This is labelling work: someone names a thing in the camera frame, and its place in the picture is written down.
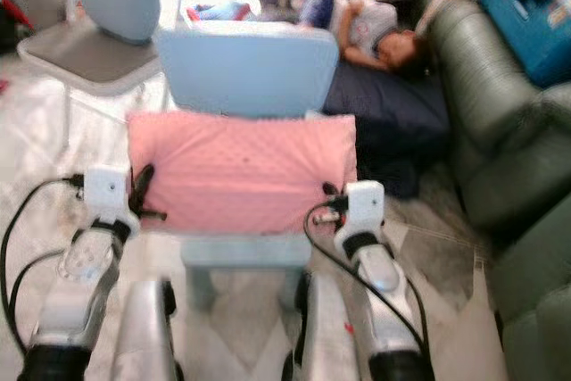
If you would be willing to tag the pink quilted pillow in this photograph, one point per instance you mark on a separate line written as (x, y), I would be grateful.
(241, 171)

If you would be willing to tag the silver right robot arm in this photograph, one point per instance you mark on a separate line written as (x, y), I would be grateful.
(388, 296)

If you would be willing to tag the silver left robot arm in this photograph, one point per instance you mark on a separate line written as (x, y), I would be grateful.
(76, 296)

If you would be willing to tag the dark green leather sofa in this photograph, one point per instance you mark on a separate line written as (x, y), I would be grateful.
(513, 176)

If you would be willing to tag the dark navy floor mattress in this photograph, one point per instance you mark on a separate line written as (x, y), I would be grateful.
(393, 118)

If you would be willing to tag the silver right robot leg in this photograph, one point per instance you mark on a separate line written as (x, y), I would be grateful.
(326, 336)

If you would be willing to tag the silver robot leg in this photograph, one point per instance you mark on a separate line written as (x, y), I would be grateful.
(326, 336)
(147, 336)

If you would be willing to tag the blue chair with grey seat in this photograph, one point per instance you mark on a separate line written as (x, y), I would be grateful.
(94, 55)

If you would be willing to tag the silver left robot leg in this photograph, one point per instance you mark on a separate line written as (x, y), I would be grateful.
(147, 336)

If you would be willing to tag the light blue plastic chair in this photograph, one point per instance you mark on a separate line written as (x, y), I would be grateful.
(245, 69)

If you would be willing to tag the child in grey shirt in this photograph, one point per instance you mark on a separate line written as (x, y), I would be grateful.
(370, 28)

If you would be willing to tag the blue plastic box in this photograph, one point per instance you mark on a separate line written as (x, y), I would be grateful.
(531, 15)

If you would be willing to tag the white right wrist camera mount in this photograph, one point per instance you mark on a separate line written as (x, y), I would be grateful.
(361, 210)

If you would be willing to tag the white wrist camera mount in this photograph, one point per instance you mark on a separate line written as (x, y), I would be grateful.
(361, 210)
(107, 192)

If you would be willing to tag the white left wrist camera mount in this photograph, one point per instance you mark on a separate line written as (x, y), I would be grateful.
(107, 192)

